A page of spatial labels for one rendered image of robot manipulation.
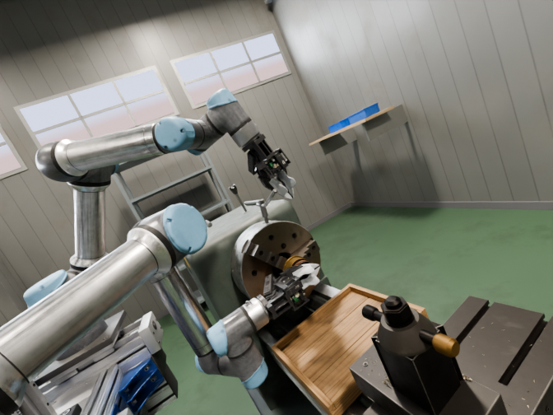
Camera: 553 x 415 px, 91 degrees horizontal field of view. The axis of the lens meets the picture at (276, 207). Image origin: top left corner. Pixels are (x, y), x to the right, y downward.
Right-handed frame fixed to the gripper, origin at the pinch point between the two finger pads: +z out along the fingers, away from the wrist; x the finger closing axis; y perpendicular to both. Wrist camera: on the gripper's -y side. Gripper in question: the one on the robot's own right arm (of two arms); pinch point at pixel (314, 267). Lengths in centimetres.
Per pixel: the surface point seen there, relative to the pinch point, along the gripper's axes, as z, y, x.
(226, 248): -15.8, -30.3, 11.9
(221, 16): 196, -346, 268
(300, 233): 7.7, -15.2, 6.4
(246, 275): -16.8, -14.7, 4.3
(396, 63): 265, -146, 72
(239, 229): -7.9, -32.3, 15.6
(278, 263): -7.3, -7.5, 4.6
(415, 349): -12.4, 45.3, 4.7
